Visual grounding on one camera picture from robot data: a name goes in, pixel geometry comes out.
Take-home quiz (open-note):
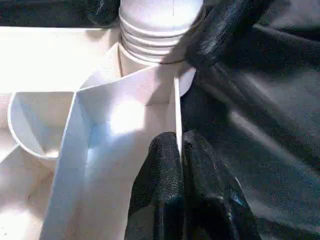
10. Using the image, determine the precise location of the white plastic table leg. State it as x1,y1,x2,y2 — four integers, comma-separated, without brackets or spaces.
118,0,205,65

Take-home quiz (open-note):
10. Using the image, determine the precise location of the white plastic table top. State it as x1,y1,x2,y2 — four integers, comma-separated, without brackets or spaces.
0,25,198,240

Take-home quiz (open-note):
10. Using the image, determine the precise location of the black mat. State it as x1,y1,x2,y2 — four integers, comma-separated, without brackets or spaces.
0,0,320,240

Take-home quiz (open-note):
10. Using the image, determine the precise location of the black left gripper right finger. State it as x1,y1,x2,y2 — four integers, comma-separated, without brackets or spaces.
182,129,261,240

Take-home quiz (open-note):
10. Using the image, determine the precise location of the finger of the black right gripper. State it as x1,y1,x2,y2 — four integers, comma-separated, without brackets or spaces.
86,0,122,27
185,0,276,70

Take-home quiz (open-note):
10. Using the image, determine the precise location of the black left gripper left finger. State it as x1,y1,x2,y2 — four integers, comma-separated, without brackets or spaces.
125,131,185,240

